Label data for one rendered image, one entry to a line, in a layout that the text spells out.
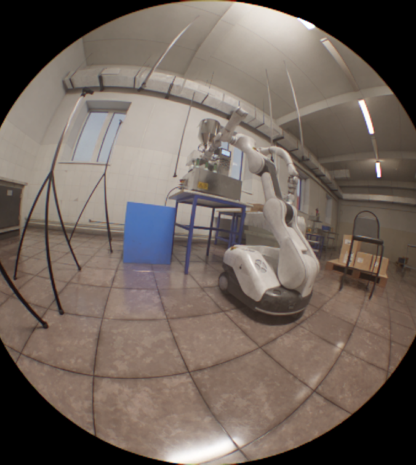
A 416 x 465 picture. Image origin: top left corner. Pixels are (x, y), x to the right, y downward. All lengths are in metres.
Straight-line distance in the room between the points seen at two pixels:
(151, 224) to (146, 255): 0.32
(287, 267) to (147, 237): 1.24
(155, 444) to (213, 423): 0.17
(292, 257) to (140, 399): 0.89
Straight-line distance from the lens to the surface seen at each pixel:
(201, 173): 1.53
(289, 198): 1.28
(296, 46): 4.35
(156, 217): 1.50
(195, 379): 0.59
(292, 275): 0.86
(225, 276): 1.07
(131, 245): 1.53
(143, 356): 0.64
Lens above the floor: 0.52
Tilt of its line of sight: 5 degrees down
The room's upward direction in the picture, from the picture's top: 8 degrees clockwise
